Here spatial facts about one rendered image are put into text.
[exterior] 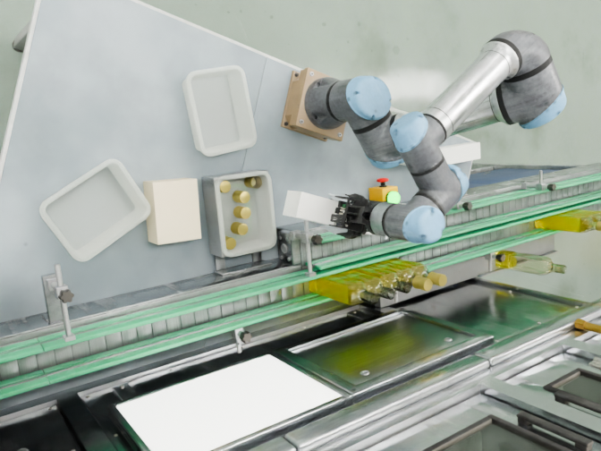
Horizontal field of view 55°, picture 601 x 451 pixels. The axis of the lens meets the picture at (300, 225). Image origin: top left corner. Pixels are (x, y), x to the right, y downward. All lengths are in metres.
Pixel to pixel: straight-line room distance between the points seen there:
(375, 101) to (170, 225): 0.62
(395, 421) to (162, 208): 0.76
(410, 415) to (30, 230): 0.97
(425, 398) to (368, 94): 0.77
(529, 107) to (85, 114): 1.06
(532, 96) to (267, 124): 0.74
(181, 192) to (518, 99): 0.86
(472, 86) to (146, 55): 0.82
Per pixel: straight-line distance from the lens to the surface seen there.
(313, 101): 1.67
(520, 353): 1.56
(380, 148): 1.60
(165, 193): 1.51
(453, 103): 1.23
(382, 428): 1.22
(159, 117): 1.59
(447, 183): 1.20
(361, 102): 1.53
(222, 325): 1.51
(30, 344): 1.39
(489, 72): 1.32
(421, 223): 1.13
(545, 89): 1.45
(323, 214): 1.39
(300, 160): 1.79
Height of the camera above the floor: 2.24
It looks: 56 degrees down
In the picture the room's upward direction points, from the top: 100 degrees clockwise
